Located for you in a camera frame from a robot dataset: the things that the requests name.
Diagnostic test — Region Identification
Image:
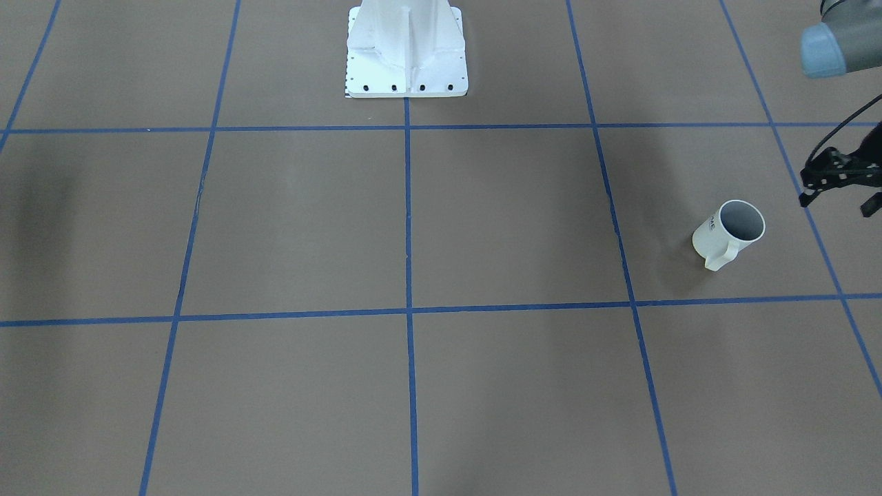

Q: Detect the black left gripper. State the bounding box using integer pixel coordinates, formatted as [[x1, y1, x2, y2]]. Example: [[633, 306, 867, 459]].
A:
[[798, 123, 882, 218]]

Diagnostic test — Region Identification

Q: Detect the white ribbed HOME mug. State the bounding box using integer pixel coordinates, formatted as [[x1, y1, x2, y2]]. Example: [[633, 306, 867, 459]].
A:
[[692, 200, 766, 272]]

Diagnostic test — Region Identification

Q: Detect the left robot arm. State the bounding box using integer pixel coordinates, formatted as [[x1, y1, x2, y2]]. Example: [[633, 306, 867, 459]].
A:
[[798, 1, 881, 218]]

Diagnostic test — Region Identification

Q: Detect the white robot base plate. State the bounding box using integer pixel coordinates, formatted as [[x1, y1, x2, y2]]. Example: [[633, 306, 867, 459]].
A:
[[345, 1, 469, 99]]

